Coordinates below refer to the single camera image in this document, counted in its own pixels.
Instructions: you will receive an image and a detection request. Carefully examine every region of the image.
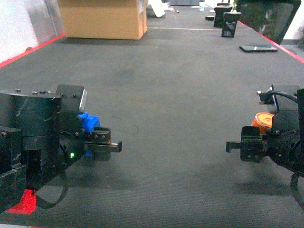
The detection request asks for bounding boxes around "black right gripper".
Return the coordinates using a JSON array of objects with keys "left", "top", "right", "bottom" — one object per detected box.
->
[{"left": 226, "top": 91, "right": 304, "bottom": 176}]

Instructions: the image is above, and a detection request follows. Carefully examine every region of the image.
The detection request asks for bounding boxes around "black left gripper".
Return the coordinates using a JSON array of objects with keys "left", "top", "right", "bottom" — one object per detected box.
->
[{"left": 0, "top": 88, "right": 122, "bottom": 213}]

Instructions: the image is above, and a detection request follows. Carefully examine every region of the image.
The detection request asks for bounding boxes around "blue plastic part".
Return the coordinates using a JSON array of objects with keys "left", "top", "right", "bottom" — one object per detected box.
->
[{"left": 77, "top": 112, "right": 101, "bottom": 157}]

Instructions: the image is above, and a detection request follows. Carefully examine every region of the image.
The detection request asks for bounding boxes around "orange round cap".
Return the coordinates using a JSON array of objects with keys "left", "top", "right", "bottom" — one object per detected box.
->
[{"left": 251, "top": 112, "right": 274, "bottom": 134}]

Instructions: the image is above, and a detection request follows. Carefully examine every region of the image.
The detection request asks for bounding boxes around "black smartphone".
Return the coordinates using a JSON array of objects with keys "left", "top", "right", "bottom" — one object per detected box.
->
[{"left": 239, "top": 45, "right": 278, "bottom": 53}]

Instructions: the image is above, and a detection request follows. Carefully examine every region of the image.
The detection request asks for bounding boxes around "black box near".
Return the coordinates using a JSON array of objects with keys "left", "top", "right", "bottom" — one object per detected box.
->
[{"left": 221, "top": 12, "right": 242, "bottom": 38}]

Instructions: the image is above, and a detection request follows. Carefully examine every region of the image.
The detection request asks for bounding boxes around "black box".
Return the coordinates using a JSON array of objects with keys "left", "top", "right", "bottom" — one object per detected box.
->
[
  {"left": 221, "top": 12, "right": 242, "bottom": 38},
  {"left": 213, "top": 6, "right": 233, "bottom": 28}
]

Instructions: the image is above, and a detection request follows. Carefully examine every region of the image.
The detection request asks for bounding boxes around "cardboard box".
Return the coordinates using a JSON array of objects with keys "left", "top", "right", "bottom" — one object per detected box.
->
[{"left": 57, "top": 0, "right": 147, "bottom": 40}]

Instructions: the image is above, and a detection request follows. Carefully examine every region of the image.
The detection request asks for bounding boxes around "black box far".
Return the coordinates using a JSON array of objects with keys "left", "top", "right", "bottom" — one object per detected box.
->
[{"left": 213, "top": 6, "right": 233, "bottom": 28}]

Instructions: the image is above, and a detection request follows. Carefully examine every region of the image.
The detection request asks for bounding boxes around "black monitor screen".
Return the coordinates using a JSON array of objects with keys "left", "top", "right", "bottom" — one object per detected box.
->
[{"left": 236, "top": 0, "right": 303, "bottom": 44}]

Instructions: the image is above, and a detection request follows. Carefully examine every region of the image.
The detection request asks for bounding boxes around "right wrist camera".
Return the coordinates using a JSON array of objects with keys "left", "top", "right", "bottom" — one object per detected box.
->
[{"left": 256, "top": 84, "right": 300, "bottom": 114}]

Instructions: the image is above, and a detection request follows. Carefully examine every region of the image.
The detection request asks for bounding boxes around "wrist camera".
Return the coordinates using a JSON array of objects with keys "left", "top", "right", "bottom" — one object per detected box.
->
[
  {"left": 256, "top": 84, "right": 300, "bottom": 114},
  {"left": 56, "top": 85, "right": 87, "bottom": 114}
]

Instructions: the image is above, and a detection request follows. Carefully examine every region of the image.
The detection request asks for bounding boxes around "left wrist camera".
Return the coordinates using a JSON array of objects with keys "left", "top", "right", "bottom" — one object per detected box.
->
[{"left": 56, "top": 85, "right": 87, "bottom": 114}]

